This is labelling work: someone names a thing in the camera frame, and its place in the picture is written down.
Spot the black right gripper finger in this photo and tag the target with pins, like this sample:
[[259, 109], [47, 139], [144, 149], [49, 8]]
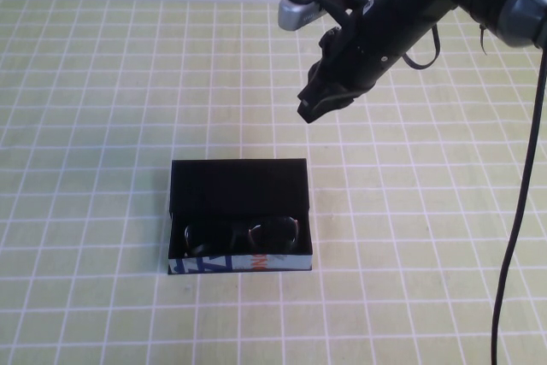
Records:
[[329, 106], [312, 87]]

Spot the black printed glasses case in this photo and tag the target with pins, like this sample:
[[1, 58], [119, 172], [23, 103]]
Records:
[[239, 185]]

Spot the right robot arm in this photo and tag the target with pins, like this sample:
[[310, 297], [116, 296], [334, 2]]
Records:
[[410, 10]]

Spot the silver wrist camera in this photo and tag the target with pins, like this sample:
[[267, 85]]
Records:
[[295, 14]]

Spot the black framed glasses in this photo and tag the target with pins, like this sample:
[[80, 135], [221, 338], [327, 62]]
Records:
[[273, 232]]

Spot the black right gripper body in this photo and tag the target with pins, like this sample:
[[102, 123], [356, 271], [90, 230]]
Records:
[[342, 61]]

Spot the green white-checked tablecloth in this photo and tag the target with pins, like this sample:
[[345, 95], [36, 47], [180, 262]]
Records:
[[107, 104]]

